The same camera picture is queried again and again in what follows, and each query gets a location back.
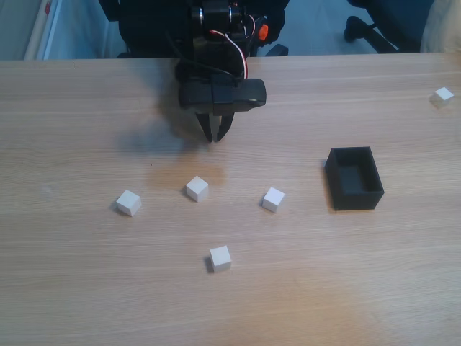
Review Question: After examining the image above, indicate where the white and red cable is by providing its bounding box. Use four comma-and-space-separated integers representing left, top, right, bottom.
210, 30, 251, 79

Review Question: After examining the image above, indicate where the beige cloth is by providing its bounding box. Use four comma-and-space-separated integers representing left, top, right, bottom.
420, 0, 461, 54

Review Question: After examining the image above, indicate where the black oval camera box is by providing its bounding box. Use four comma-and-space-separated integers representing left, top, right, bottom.
179, 77, 268, 114

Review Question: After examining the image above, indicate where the dark office chair with base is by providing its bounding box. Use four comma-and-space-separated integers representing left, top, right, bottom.
344, 0, 433, 54

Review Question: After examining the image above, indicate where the black camera cable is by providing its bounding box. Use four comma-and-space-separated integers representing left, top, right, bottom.
165, 32, 243, 87

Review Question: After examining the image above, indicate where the white panel with red mark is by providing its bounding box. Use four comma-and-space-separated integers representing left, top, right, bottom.
23, 0, 68, 61

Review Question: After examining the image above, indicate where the white cube block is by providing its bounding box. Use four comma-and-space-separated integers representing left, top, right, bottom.
209, 245, 232, 273
431, 86, 455, 108
261, 186, 286, 214
115, 190, 143, 218
185, 175, 210, 203

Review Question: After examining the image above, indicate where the black open box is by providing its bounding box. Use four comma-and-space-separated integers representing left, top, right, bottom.
325, 146, 385, 212

